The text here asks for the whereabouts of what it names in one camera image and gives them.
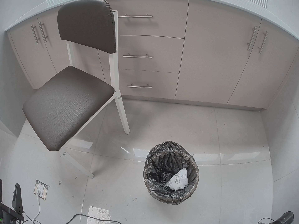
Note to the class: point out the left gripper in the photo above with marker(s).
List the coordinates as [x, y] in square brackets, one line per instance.
[7, 215]

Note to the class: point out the black plastic bag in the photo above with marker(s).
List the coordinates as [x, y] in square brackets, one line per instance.
[158, 169]

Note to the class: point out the grey white-legged chair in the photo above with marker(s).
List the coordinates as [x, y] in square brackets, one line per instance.
[70, 101]

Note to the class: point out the white printed wrapper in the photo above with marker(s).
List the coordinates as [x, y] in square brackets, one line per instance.
[178, 180]

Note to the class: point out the beige cabinet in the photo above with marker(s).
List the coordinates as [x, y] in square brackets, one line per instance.
[210, 55]

